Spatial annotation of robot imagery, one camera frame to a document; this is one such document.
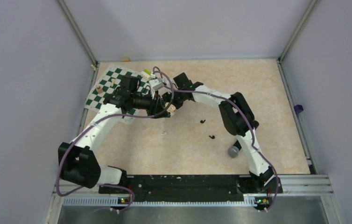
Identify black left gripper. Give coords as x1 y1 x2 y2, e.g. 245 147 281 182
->
131 88 170 119

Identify white earbud charging case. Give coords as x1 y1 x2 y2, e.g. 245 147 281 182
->
167 105 176 113

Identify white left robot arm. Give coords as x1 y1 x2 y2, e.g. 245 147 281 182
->
57 76 169 193

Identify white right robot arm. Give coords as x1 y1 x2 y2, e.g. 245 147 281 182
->
165 73 280 192

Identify green white toy block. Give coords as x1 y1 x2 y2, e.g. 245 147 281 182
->
141 69 152 79

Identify green white chessboard mat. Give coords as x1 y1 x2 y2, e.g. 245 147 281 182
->
84 65 159 117

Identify wooden cork piece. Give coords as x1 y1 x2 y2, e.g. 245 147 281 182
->
120 57 130 62

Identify small wooden cube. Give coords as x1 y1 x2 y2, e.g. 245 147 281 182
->
95 86 104 94

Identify black microphone grey head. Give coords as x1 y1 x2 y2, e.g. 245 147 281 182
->
227 141 241 158

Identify small purple object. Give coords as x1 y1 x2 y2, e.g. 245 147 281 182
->
294 105 304 114

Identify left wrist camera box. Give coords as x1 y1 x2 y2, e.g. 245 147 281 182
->
148 78 164 92

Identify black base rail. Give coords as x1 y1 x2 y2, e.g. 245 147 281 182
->
99 175 283 203

